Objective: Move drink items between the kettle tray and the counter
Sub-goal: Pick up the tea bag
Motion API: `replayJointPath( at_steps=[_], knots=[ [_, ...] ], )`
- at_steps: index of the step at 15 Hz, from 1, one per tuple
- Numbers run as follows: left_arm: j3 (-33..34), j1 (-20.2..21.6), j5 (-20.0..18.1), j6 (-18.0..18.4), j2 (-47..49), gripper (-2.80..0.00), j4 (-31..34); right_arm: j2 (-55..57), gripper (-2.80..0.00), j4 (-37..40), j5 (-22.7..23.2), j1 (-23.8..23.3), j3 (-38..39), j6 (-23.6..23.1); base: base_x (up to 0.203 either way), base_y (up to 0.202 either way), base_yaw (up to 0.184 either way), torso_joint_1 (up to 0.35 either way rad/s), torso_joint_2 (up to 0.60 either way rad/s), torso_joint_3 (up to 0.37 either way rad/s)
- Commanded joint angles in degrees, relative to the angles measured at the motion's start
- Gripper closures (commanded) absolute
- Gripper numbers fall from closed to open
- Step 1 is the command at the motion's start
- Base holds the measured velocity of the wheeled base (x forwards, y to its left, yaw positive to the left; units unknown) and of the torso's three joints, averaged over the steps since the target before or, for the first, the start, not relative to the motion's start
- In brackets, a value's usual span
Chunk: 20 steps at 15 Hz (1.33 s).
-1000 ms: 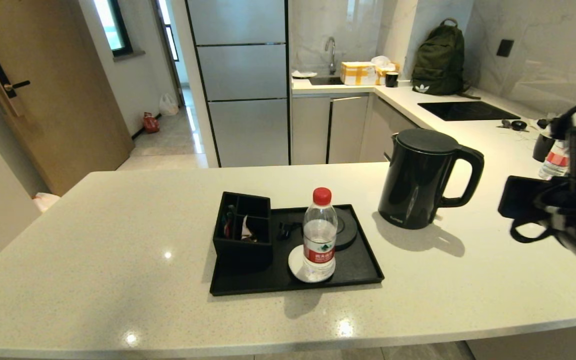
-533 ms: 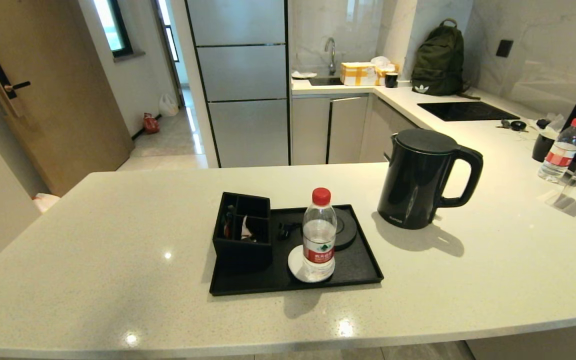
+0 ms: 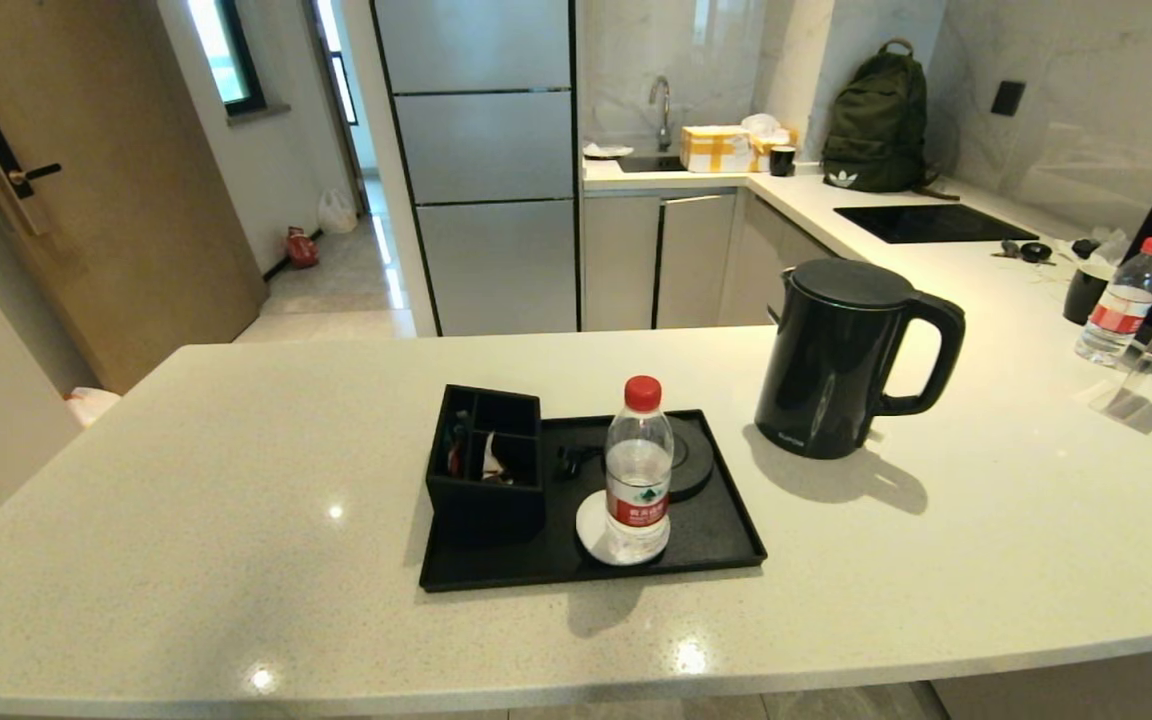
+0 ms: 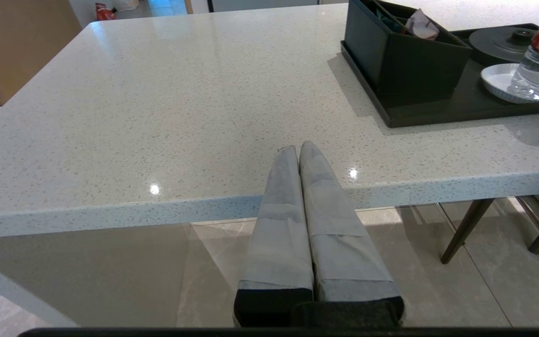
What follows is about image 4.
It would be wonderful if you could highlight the chrome furniture leg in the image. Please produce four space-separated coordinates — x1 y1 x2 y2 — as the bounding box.
515 196 539 234

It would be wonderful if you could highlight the pink white tea packet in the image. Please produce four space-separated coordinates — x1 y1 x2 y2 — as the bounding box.
404 8 440 40

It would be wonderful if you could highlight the red bag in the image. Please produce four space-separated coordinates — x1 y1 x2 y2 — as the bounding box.
95 1 117 21

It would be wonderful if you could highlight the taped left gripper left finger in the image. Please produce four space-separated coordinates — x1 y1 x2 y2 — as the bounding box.
233 145 314 327

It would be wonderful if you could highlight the brown wooden door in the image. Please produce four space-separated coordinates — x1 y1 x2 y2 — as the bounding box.
0 0 83 106

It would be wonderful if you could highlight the white round coaster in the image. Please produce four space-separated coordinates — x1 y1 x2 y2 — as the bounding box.
480 63 539 104

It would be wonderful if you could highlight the black round kettle base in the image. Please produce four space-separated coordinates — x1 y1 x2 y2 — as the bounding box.
468 26 539 66

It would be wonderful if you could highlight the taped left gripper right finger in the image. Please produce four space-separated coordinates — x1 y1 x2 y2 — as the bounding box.
299 140 405 327

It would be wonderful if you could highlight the green sachet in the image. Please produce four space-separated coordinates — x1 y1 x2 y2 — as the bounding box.
373 2 406 32

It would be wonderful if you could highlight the black organizer box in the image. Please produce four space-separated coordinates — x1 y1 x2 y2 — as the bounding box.
343 0 473 103

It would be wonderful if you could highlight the black serving tray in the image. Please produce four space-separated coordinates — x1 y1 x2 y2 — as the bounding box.
340 22 539 128

